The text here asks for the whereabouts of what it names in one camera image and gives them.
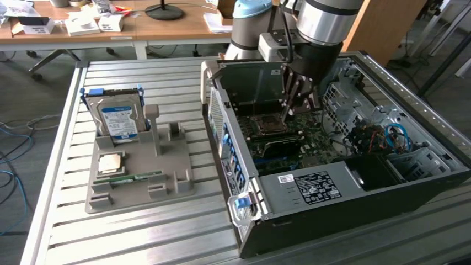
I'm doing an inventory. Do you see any white paper stack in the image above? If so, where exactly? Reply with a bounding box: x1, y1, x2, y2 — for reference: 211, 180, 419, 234
203, 12, 233, 34

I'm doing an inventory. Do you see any CPU socket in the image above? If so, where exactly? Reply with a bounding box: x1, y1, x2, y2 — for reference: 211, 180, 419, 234
253, 113, 289, 136

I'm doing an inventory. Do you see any wide white box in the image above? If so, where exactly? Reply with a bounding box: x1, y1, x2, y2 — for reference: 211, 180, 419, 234
64, 18, 101, 36

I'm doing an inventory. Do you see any desk leg with castors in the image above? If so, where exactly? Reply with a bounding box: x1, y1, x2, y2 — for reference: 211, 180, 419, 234
28, 49, 81, 81

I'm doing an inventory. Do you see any white floor cable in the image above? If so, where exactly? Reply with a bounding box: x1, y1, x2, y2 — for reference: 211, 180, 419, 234
0, 114, 61, 130

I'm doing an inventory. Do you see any small white labelled box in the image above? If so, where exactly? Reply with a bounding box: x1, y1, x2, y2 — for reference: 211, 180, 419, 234
97, 15, 125, 33

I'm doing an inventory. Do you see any hard disk in blue caddy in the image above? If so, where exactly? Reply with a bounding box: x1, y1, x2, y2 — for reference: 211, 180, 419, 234
79, 84, 152, 144

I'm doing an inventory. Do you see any grey parts rack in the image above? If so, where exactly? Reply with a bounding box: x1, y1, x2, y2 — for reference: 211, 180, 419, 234
84, 104, 196, 215

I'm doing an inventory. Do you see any grey power supply unit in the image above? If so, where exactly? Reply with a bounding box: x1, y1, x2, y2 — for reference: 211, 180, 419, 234
256, 161, 363, 215

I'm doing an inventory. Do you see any black open PC case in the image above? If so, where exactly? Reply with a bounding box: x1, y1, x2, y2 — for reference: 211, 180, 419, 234
200, 51, 471, 259

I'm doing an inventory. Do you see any blue wire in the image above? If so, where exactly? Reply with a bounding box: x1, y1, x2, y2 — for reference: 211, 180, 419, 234
384, 124, 412, 152

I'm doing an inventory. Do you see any wooden cabinet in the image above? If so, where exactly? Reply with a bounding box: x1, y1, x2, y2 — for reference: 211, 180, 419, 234
340, 0, 427, 67

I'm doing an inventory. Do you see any blue expansion slot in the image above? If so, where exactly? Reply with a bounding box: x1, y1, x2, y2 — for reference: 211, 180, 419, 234
252, 156, 291, 164

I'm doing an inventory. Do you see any black drive box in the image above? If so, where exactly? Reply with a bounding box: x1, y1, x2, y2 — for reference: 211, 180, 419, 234
345, 153, 408, 192

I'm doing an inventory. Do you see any perforated metal drive cage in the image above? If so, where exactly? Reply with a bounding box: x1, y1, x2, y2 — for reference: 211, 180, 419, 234
319, 81, 372, 139

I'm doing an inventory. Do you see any green RAM stick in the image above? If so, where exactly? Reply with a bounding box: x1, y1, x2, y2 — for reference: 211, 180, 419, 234
92, 170, 165, 186

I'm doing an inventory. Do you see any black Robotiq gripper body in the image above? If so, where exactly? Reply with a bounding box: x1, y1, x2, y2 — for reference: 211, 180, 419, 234
284, 41, 344, 83

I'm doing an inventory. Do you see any black round lamp base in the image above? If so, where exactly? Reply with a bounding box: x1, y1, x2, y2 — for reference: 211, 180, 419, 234
144, 0, 184, 20

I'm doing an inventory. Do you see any installed dark RAM stick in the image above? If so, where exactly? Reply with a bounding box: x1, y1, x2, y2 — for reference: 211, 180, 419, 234
249, 134, 305, 146

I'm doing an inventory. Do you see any black graphics card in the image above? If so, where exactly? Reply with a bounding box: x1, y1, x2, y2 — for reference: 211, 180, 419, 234
261, 137, 301, 158

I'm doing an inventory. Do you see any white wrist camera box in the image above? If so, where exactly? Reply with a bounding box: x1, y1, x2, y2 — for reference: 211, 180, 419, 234
257, 32, 295, 63

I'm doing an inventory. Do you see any blue case latch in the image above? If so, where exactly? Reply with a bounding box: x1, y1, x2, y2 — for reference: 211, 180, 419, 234
235, 194, 255, 208

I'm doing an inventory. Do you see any blue floor cable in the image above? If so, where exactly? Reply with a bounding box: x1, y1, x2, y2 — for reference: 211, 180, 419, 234
0, 121, 36, 235

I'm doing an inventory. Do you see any silver CPU chip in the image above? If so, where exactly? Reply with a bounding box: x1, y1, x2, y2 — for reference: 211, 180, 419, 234
97, 153, 124, 175

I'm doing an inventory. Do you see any wooden desk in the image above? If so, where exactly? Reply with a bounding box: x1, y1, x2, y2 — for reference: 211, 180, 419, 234
0, 0, 337, 60

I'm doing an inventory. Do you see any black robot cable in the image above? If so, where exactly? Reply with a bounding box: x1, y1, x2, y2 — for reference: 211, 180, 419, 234
280, 0, 296, 63

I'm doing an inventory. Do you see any silver disk bay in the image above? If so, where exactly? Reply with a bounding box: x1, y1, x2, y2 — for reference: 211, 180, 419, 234
385, 147, 452, 180

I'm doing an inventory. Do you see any green motherboard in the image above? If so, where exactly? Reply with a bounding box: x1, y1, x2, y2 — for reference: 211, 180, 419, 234
235, 100, 351, 176

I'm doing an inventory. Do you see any black and orange wire bundle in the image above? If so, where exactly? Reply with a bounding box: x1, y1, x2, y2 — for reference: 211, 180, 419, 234
344, 124, 387, 154

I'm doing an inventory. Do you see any white box with black lid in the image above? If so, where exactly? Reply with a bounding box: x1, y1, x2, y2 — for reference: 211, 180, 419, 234
19, 17, 55, 35

